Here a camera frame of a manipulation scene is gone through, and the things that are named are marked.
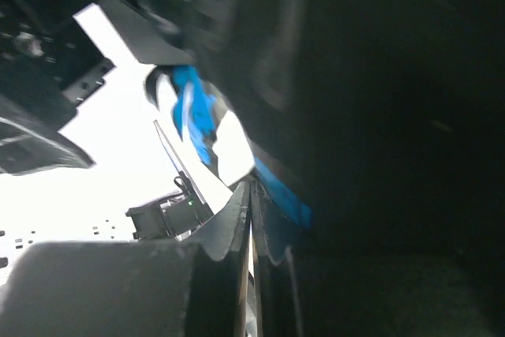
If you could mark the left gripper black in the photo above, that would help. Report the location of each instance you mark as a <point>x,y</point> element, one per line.
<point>49,67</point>

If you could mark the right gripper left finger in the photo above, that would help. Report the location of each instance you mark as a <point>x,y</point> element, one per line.
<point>194,287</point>

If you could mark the black t-shirt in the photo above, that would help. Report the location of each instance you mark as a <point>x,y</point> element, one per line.
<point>383,119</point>

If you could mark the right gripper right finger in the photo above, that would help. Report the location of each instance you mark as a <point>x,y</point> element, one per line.
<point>305,290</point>

